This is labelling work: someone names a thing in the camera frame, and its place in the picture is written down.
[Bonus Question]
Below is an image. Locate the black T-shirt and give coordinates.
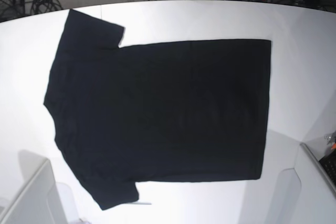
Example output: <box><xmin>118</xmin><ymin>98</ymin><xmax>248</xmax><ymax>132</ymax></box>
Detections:
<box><xmin>44</xmin><ymin>10</ymin><xmax>271</xmax><ymax>210</ymax></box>

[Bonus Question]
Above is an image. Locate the left white side panel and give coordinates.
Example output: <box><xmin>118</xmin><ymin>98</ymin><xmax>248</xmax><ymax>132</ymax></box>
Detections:
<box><xmin>1</xmin><ymin>159</ymin><xmax>68</xmax><ymax>224</ymax></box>

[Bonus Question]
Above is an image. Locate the white side panel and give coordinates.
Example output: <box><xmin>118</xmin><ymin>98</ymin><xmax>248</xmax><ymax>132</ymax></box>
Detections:
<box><xmin>1</xmin><ymin>159</ymin><xmax>68</xmax><ymax>224</ymax></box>
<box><xmin>291</xmin><ymin>143</ymin><xmax>335</xmax><ymax>223</ymax></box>

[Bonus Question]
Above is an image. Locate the black keyboard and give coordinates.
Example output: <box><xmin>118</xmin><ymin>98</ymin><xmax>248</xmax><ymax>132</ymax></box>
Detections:
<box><xmin>319</xmin><ymin>150</ymin><xmax>336</xmax><ymax>184</ymax></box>

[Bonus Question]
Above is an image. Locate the right white side panel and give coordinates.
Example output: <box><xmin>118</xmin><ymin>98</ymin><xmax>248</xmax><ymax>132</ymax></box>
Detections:
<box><xmin>291</xmin><ymin>143</ymin><xmax>335</xmax><ymax>223</ymax></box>

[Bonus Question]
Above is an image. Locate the coiled black floor cable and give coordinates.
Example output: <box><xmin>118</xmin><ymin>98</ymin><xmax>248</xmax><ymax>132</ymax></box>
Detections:
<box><xmin>30</xmin><ymin>0</ymin><xmax>63</xmax><ymax>15</ymax></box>

